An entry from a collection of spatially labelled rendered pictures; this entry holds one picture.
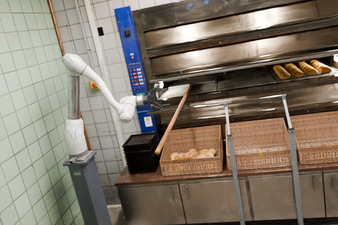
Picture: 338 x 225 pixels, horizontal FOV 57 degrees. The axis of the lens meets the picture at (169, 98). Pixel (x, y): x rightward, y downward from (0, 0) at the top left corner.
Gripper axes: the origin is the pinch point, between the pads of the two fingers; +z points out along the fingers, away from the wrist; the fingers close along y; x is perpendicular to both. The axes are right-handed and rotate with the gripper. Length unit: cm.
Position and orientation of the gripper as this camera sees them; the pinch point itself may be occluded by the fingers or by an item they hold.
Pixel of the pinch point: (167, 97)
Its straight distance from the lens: 256.3
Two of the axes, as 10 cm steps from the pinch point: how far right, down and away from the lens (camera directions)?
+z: 9.6, -1.3, -2.3
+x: -1.8, 2.7, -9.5
